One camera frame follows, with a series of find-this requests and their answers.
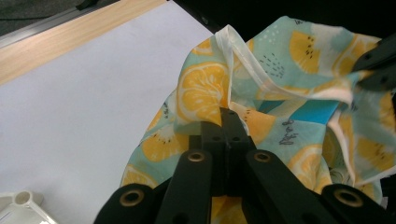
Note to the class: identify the lemon print cloth bag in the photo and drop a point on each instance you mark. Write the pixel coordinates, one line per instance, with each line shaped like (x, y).
(280, 130)

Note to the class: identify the white table mat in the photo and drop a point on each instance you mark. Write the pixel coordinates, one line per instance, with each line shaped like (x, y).
(77, 109)

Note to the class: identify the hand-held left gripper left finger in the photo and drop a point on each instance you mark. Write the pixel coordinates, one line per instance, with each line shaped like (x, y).
(214, 140)

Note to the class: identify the wooden table edge strip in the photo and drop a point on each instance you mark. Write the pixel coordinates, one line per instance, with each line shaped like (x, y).
(46, 26)

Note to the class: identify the white plastic tray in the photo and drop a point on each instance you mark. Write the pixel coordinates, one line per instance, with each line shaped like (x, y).
(18, 207)

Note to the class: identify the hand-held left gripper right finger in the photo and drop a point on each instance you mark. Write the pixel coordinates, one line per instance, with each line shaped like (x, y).
(236, 137)

